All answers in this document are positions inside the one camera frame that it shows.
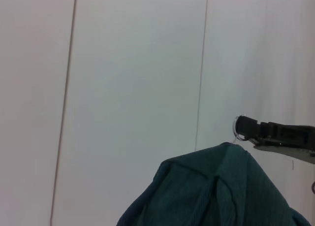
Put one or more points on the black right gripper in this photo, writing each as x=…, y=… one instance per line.
x=310, y=137

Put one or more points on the dark teal insulated lunch bag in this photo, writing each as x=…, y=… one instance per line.
x=209, y=191

